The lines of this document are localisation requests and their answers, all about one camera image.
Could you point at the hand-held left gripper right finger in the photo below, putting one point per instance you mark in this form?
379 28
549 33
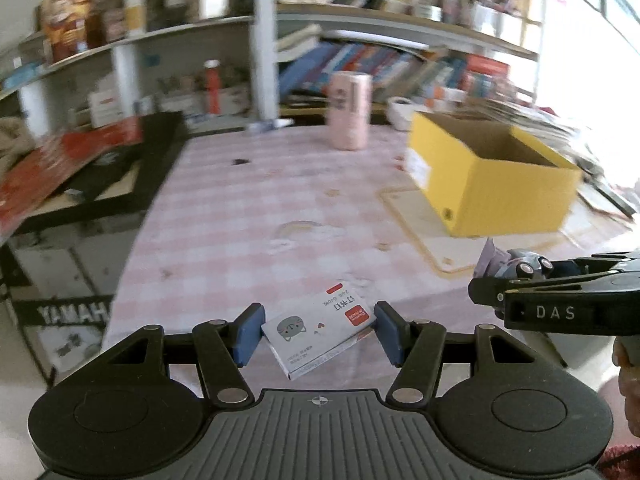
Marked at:
390 332

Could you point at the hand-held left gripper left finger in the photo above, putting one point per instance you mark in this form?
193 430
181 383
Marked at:
250 334

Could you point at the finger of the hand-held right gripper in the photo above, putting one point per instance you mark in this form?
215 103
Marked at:
500 287
600 261

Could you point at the grey purple toy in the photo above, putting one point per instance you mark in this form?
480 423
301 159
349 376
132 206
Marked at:
515 262

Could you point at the cat print small box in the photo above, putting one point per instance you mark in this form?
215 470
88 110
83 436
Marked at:
315 327

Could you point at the yellow cardboard box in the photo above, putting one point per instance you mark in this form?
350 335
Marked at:
510 195

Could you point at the person's right hand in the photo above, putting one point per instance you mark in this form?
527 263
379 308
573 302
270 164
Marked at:
627 385

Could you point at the wooden board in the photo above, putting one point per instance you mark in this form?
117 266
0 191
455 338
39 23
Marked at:
425 235

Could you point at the stack of magazines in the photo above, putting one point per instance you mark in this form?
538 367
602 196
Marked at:
550 125

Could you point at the small black clip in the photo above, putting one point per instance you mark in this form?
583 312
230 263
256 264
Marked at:
240 161

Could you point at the black keyboard stand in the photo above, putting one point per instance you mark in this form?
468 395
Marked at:
55 312

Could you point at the white quilted purse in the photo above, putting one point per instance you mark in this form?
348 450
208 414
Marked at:
402 112

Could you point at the tall pink carton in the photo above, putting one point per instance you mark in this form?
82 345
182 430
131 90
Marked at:
347 110

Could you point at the row of books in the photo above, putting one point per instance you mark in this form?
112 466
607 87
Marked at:
400 67

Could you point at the red bottle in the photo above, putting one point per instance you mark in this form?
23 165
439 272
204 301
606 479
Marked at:
213 87

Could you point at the red flat box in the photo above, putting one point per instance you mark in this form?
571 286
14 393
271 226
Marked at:
55 165

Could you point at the white red box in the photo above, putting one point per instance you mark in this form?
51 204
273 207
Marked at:
106 106

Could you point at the white shelf unit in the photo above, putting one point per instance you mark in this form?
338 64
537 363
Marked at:
265 50

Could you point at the yellow white cup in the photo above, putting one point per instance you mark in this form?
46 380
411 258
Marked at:
135 14

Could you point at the orange snack bag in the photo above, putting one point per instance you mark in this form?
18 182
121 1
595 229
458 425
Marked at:
65 22

